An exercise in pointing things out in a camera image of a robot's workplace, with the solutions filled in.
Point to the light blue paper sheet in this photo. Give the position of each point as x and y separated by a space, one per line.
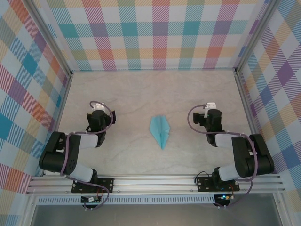
160 131

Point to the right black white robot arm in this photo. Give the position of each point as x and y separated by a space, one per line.
261 160

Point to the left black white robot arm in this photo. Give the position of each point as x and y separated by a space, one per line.
54 160

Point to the grey metal panel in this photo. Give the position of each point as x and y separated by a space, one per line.
152 215

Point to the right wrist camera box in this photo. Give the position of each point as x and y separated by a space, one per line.
210 105

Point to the aluminium table side rail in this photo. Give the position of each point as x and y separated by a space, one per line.
58 118
249 117

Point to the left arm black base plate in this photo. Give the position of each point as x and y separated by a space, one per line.
105 184

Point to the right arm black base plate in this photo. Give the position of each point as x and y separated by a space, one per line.
204 184

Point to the aluminium mounting rail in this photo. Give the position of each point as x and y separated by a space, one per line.
152 183

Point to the aluminium frame post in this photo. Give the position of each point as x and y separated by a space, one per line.
50 35
255 35

